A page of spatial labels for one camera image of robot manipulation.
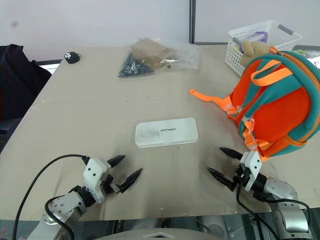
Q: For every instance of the orange and teal backpack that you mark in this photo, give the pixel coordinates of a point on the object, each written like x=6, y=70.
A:
x=277, y=110

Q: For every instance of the beige plush toy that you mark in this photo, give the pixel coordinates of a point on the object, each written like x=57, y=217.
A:
x=252, y=50

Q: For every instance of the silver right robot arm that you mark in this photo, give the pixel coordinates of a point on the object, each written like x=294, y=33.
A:
x=280, y=190

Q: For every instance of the grey vertical pole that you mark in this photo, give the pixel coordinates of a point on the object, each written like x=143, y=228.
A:
x=192, y=22

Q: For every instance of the clear plastic bag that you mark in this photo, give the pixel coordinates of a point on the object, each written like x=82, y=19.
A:
x=182, y=56

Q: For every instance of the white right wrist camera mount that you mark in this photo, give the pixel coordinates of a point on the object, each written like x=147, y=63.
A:
x=253, y=162

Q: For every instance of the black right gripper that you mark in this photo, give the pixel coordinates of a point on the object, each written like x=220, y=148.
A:
x=241, y=176

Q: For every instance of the white rectangular case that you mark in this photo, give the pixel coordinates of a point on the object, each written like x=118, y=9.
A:
x=167, y=132

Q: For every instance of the brown paper packets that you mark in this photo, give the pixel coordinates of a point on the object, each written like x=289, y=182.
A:
x=152, y=52

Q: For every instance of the heap of black screws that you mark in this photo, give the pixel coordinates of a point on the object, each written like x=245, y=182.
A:
x=133, y=67

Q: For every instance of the light grey curved robot torso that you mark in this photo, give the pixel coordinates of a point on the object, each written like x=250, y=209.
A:
x=160, y=235

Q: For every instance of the purple and white packet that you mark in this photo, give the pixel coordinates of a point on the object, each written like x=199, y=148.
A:
x=258, y=37

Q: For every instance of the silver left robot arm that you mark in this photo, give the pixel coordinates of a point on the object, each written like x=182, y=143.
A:
x=65, y=203

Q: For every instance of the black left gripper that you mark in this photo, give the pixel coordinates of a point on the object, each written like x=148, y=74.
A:
x=108, y=186

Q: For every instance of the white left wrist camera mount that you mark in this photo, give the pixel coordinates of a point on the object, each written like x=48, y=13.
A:
x=93, y=172

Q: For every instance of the white plastic lattice basket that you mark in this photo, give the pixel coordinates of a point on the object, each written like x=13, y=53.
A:
x=271, y=33

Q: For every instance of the small black paw-print object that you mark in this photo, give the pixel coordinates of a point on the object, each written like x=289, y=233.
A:
x=72, y=57

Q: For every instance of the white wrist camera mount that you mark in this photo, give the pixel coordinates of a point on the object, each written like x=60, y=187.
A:
x=253, y=162
x=93, y=172

